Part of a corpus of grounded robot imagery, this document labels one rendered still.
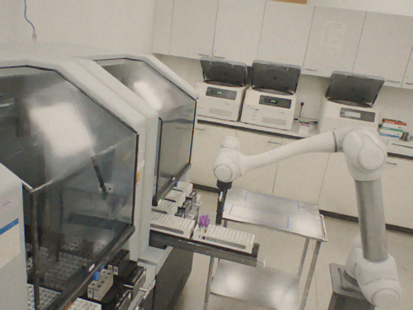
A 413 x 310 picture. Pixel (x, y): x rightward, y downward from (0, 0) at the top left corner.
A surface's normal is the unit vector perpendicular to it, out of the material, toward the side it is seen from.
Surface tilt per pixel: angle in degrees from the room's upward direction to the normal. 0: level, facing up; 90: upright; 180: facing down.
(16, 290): 90
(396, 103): 90
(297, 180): 90
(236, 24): 90
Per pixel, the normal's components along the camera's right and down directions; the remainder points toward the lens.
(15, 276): 0.97, 0.18
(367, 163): -0.14, 0.14
